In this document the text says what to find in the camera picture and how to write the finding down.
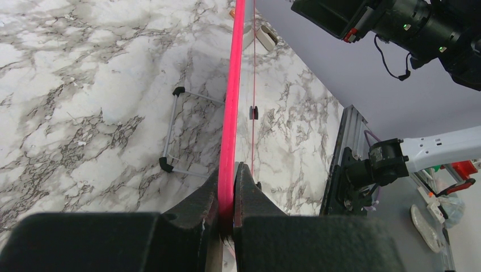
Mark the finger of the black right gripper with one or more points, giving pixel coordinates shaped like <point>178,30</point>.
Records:
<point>337,17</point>

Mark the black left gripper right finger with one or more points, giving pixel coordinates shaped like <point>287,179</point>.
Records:
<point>267,239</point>

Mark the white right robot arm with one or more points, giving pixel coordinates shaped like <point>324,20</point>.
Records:
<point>413,67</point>

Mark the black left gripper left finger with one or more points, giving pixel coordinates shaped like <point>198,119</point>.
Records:
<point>184,238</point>

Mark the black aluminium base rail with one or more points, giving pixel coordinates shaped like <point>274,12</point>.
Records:
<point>352,145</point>

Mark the grey wire whiteboard stand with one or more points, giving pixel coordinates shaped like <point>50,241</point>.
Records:
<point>166,160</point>

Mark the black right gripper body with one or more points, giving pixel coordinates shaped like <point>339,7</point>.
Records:
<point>366,17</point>

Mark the pink framed whiteboard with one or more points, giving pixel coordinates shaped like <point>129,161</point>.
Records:
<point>238,124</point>

